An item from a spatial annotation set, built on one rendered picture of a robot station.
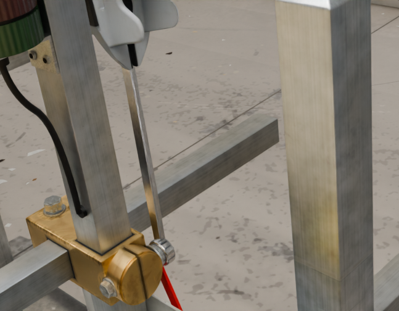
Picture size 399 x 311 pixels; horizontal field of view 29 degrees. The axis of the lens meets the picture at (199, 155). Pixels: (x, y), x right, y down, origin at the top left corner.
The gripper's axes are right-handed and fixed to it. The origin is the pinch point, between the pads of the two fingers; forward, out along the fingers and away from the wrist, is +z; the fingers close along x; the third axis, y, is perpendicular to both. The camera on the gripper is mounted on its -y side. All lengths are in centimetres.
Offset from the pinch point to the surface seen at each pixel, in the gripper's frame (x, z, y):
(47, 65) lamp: -9.8, -3.2, 3.2
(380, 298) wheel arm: 2.6, 17.4, 24.1
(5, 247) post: -6.5, 26.2, -20.8
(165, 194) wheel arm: 1.8, 15.7, 0.1
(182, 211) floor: 83, 101, -96
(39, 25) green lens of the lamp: -10.7, -7.0, 5.0
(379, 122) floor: 159, 101, -78
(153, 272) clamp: -6.5, 16.8, 7.0
